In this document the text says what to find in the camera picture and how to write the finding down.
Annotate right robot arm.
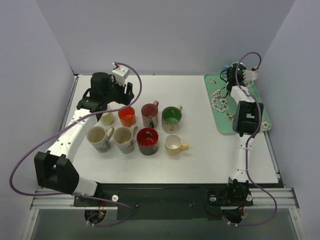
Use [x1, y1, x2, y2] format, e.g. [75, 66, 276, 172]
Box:
[223, 62, 264, 205]

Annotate cream floral mug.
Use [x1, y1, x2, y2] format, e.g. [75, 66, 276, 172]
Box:
[86, 126, 115, 153]

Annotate beige floral mug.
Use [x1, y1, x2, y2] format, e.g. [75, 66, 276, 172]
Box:
[113, 124, 138, 154]

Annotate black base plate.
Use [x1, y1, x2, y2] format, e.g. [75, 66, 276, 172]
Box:
[73, 183, 253, 220]

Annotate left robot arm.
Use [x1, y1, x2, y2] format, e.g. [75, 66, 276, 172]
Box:
[34, 65, 134, 206]

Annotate blue teal mug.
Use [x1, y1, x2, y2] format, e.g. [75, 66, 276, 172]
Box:
[219, 64, 231, 83]

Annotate purple cable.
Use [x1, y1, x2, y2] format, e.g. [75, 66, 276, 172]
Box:
[223, 51, 278, 228]
[9, 61, 144, 228]

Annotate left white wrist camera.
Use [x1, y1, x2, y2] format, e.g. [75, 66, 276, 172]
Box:
[111, 65, 131, 87]

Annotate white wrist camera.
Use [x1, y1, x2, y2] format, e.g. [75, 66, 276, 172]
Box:
[111, 65, 131, 87]
[242, 70, 258, 82]

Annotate pink patterned mug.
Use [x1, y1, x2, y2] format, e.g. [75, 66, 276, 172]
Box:
[141, 100, 159, 128]

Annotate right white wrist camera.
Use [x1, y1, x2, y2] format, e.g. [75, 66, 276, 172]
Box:
[242, 70, 258, 82]

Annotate green serving tray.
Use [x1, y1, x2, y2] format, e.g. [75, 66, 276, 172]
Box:
[204, 73, 272, 135]

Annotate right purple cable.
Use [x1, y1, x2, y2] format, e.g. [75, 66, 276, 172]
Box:
[223, 51, 278, 228]

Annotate orange mug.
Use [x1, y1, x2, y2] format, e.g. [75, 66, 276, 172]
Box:
[118, 106, 136, 127]

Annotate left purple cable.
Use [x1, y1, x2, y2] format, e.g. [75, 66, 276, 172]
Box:
[9, 61, 144, 228]

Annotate black mug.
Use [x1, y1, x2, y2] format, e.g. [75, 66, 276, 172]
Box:
[136, 122, 159, 156]

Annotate pale yellow mug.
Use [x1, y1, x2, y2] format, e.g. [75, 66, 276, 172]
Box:
[100, 111, 114, 126]

